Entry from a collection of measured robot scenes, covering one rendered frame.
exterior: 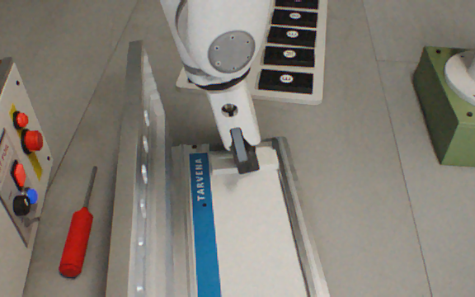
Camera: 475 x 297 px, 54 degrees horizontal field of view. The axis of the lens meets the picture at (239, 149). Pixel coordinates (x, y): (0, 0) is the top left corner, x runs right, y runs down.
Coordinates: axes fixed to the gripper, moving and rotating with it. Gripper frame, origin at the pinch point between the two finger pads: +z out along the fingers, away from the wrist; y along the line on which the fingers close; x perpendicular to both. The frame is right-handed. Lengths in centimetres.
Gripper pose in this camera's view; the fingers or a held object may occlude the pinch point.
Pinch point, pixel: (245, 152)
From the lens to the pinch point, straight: 68.9
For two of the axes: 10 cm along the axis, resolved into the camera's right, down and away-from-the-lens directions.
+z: 2.1, 6.8, 7.0
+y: -1.1, -7.0, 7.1
